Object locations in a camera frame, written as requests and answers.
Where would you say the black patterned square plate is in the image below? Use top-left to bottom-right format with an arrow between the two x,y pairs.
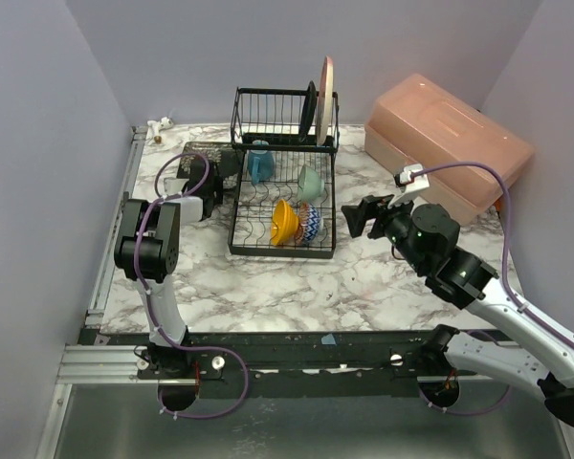
182,142 -> 244,182

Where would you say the red blue patterned bowl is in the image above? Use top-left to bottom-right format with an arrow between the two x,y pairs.
295,203 -> 323,246

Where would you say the mint green bowl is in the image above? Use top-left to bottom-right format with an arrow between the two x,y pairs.
297,165 -> 325,203

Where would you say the blue floral mug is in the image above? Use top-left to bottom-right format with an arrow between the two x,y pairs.
247,140 -> 275,186

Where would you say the yellow bowl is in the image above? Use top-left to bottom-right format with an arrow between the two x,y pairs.
271,200 -> 299,246

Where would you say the pink beige round plate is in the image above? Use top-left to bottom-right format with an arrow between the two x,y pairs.
316,55 -> 334,146

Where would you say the black round plate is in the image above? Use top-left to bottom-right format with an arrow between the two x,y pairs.
298,80 -> 317,143

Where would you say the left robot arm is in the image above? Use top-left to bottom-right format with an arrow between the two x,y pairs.
114,153 -> 213,371

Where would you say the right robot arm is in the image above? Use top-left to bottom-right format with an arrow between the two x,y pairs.
342,196 -> 574,427

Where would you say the white corner fixture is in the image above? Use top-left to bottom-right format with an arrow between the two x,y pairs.
146,116 -> 174,144

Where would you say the pink plastic storage box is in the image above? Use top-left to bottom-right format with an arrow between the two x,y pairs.
364,74 -> 535,226

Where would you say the black front mounting bar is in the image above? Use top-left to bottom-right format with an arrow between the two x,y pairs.
77,328 -> 460,406

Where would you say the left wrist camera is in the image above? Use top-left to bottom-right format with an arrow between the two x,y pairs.
164,177 -> 188,196

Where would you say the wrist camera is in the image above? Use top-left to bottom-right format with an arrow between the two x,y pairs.
164,177 -> 188,196
389,164 -> 430,208

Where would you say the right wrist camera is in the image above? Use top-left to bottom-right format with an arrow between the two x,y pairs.
389,164 -> 430,208

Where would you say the black wire dish rack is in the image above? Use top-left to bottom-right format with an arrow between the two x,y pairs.
228,88 -> 340,259

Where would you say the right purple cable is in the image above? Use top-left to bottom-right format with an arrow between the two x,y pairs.
410,162 -> 574,417

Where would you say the aluminium left rail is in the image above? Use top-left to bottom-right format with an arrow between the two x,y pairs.
84,126 -> 147,329

